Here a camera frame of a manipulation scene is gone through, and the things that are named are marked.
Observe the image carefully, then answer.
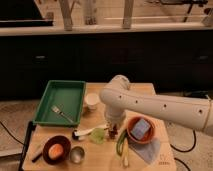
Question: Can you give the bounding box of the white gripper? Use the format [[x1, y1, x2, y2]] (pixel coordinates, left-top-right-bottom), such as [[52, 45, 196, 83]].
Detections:
[[105, 113, 126, 131]]

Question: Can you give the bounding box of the dark grapes bunch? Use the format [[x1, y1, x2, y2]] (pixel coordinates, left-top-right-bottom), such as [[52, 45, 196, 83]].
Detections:
[[108, 125, 118, 139]]

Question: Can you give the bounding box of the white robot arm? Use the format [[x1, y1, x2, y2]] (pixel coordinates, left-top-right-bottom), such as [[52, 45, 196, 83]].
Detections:
[[99, 75, 213, 137]]

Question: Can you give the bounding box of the white plastic cup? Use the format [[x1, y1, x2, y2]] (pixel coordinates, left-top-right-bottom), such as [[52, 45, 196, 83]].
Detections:
[[85, 93, 100, 110]]

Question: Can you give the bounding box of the small metal cup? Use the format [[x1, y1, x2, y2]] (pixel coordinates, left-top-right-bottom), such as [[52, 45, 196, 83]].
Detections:
[[70, 146, 85, 164]]

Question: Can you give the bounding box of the green silicone spatula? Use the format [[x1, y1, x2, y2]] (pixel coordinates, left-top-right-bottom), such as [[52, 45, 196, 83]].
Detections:
[[72, 124, 108, 144]]

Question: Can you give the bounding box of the blue sponge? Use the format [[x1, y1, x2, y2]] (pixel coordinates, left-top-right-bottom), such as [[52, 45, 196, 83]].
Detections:
[[131, 118, 150, 140]]

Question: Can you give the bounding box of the orange bowl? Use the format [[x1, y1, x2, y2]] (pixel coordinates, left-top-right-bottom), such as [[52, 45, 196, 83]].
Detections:
[[127, 116, 155, 144]]

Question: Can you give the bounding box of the grey cloth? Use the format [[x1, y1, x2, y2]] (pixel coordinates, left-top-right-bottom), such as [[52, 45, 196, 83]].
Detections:
[[129, 138, 161, 164]]

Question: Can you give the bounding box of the green plastic tray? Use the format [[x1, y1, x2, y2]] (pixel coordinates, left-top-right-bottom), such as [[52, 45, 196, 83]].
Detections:
[[33, 80, 86, 127]]

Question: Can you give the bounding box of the silver fork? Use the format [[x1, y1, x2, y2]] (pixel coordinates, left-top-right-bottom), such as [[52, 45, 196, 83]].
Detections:
[[51, 106, 74, 123]]

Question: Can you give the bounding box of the dark brown bowl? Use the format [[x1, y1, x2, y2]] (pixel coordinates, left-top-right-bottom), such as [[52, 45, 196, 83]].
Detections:
[[42, 135, 71, 165]]

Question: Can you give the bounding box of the orange fruit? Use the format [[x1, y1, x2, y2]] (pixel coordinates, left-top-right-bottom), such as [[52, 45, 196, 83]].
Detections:
[[48, 144, 63, 160]]

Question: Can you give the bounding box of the black cable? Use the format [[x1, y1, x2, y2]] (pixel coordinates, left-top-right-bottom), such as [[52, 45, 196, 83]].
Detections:
[[167, 122, 198, 171]]

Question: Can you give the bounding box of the black handled utensil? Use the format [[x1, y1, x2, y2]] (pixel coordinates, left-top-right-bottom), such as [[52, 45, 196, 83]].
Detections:
[[31, 145, 44, 163]]

